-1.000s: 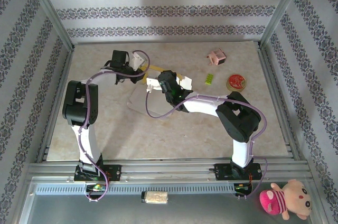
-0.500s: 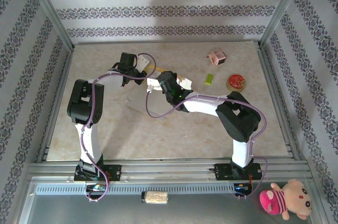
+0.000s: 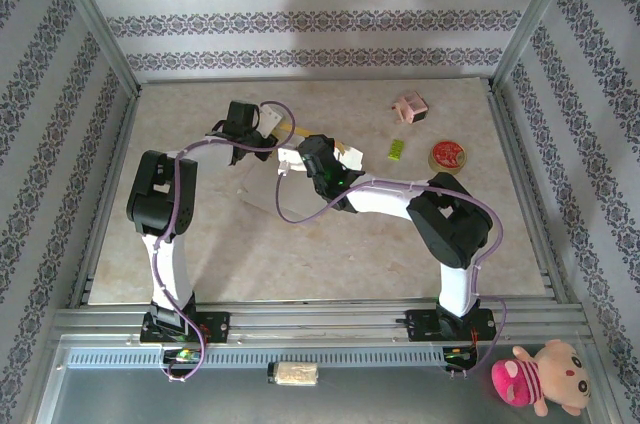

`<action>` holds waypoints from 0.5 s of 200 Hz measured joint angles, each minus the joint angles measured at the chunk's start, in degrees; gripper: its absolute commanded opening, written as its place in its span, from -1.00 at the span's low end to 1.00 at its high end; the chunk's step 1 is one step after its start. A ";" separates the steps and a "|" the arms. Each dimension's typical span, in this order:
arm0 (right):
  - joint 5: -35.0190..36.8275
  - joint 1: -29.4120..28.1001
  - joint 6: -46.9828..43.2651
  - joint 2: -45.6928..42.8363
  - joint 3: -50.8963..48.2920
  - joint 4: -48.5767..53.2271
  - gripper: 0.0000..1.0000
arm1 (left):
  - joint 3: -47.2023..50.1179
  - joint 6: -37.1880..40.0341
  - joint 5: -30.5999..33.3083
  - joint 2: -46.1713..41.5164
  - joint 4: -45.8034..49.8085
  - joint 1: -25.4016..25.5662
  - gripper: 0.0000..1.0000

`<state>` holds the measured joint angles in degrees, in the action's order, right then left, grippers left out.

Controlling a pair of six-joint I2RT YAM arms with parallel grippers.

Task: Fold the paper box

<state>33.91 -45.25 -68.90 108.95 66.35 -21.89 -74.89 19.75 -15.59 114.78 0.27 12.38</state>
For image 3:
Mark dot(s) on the white and yellow paper box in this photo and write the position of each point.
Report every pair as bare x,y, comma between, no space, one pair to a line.
265,189

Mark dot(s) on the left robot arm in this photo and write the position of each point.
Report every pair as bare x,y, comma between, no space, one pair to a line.
160,194

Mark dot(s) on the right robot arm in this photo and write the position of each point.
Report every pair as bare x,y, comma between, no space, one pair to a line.
450,224

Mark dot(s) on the green toy brick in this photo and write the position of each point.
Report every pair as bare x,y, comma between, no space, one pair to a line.
397,149

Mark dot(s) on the pink toy sharpener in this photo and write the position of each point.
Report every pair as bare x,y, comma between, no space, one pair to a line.
412,106

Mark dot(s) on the red and gold round tin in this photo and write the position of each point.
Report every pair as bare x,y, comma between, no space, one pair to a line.
448,154

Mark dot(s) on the grey sheet metal tray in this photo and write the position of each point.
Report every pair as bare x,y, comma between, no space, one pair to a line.
350,404

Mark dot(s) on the pink plush pig toy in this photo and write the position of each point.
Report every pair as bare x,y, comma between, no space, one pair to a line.
555,374

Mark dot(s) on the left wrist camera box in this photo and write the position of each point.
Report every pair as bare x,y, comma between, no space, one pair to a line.
272,119

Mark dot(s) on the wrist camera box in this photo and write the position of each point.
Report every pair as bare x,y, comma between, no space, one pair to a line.
272,119
290,159

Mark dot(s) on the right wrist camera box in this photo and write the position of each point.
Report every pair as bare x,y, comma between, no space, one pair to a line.
290,159

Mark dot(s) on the aluminium back rail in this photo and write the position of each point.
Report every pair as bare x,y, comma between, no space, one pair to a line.
300,79

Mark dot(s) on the left aluminium side rail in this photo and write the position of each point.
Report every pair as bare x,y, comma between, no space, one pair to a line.
119,154

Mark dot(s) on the aluminium side rail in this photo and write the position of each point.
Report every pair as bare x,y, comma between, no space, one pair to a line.
119,154
513,154

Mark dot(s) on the aluminium mounting rail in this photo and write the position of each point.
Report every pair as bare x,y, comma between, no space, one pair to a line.
320,324

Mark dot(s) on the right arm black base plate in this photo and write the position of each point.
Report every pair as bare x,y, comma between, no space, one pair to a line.
425,326

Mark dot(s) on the right aluminium side rail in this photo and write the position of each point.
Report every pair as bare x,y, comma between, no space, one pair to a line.
513,154

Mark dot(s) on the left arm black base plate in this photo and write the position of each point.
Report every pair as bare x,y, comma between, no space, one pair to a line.
215,328

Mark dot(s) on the left aluminium frame post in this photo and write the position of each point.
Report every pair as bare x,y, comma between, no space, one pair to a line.
91,9

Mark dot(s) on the aluminium frame post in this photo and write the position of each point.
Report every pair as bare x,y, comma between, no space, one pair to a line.
91,9
537,9

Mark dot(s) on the right aluminium frame post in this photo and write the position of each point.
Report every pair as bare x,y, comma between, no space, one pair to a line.
537,9

